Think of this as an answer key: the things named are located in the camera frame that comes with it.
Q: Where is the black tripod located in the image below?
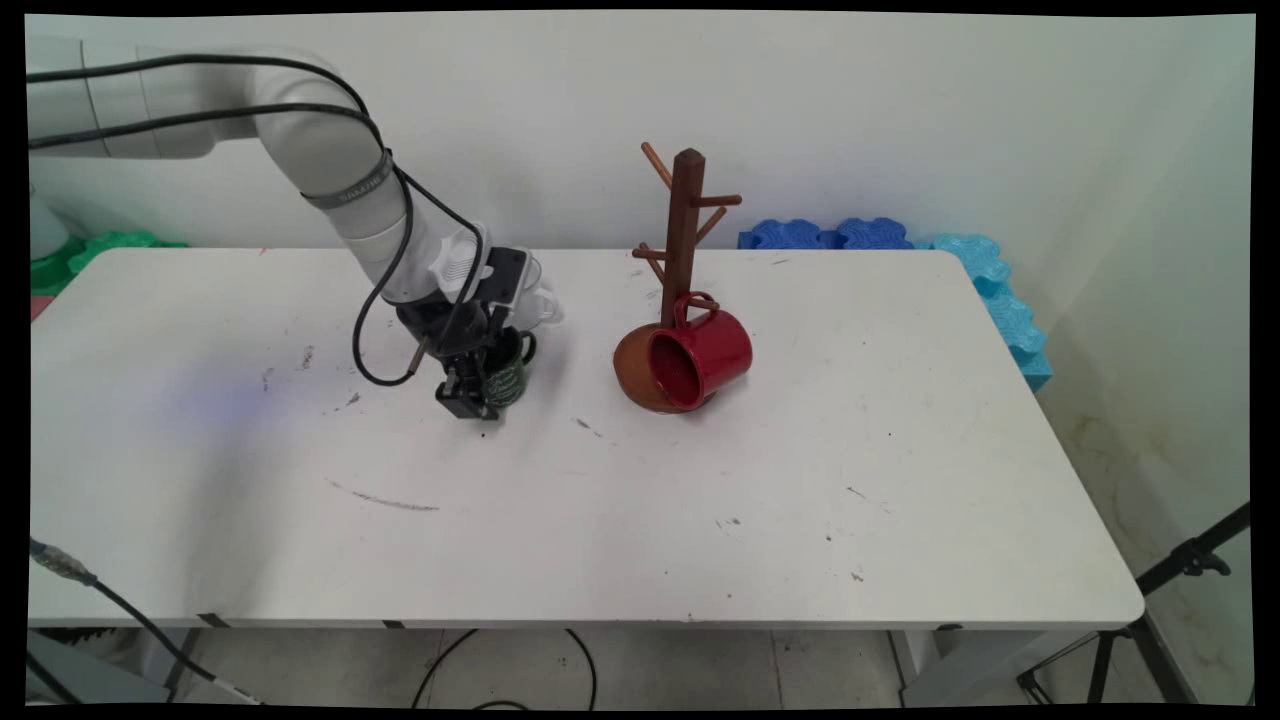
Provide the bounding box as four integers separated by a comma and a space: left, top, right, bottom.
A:
1017, 500, 1253, 707

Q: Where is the green enamel mug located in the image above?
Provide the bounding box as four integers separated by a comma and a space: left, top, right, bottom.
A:
478, 328, 539, 412

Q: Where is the light blue foam mat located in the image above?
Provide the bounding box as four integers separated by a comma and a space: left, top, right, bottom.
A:
912, 233, 1054, 394

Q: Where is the black camera cable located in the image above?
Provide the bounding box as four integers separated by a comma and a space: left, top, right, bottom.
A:
28, 102, 489, 347

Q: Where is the grey table leg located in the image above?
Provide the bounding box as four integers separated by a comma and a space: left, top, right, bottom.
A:
888, 628, 946, 707
163, 628, 203, 703

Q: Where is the black cable with silver connector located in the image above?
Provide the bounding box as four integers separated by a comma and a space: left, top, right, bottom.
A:
28, 538, 266, 708

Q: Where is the brown wooden mug tree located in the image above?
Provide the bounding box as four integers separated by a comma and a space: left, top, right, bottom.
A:
613, 142, 745, 415

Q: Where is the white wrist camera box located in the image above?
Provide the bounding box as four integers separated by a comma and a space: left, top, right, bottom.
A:
428, 223, 533, 313

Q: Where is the dark blue foam mat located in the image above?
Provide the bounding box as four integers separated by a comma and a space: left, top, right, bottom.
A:
737, 217, 915, 251

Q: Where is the green foam mat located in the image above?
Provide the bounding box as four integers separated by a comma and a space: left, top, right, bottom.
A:
30, 230, 188, 297

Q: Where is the white enamel mug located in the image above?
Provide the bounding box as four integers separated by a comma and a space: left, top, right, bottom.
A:
515, 254, 564, 330

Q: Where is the black cable with metal plug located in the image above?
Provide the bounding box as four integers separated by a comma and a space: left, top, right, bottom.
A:
28, 52, 437, 389

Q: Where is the red enamel mug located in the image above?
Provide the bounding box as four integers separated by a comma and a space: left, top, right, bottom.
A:
647, 291, 754, 414

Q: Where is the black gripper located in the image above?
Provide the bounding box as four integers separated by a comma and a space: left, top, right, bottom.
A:
396, 297, 522, 422

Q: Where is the black floor cable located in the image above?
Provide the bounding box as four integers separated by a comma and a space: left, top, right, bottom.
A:
411, 628, 599, 712

